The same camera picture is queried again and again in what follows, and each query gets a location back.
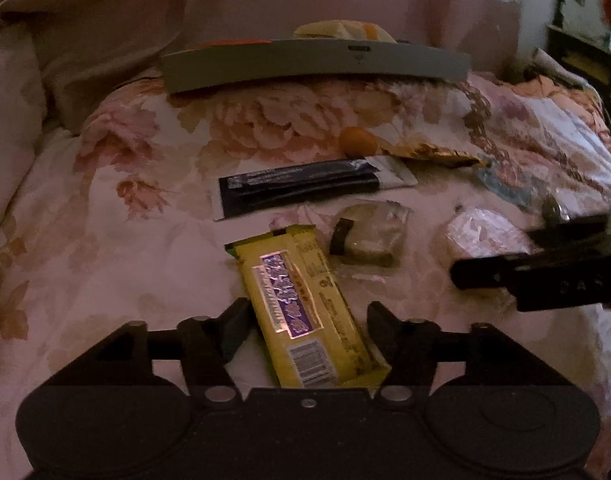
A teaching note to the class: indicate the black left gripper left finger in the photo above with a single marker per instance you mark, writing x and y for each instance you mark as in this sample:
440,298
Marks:
208,344

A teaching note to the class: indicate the gold brown snack wrapper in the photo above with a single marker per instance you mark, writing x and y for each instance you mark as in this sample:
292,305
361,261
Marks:
445,157

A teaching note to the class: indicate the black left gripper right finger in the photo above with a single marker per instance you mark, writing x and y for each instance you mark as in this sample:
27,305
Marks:
409,348

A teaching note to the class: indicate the orange round candy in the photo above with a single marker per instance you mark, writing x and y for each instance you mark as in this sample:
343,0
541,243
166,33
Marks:
356,142

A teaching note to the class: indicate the yellow chocolate bar wrapper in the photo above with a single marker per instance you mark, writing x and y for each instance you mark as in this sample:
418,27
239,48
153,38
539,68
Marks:
309,329

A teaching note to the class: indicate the black snack bar wrapper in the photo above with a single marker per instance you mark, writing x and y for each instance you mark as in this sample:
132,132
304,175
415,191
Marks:
241,194

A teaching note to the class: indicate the light blue snack packet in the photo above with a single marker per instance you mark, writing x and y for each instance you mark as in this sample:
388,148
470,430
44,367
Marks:
528,193

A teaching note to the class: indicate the clear wrapped cake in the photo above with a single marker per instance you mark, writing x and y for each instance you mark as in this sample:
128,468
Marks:
479,233

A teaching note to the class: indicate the grey cardboard tray box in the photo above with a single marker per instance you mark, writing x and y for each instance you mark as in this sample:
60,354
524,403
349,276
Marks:
192,69

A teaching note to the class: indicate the white orange cracker pack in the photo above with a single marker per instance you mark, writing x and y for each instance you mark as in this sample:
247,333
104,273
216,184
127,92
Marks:
345,30

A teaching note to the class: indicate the pink floral bedspread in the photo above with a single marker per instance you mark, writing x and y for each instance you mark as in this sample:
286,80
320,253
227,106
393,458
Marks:
134,216

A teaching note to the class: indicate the pink curtain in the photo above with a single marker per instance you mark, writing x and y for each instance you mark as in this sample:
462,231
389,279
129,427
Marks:
87,47

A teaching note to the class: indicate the pink quilt pile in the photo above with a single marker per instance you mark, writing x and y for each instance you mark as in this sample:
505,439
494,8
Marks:
22,110

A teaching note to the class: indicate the dark wooden side table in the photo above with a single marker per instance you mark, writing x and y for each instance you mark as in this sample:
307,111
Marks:
580,56

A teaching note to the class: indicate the clear wrapped brown pastry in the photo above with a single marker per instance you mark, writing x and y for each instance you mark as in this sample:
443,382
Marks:
370,233

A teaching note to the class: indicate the orange brown snack packet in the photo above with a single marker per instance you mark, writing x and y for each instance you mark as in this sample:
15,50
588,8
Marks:
232,43

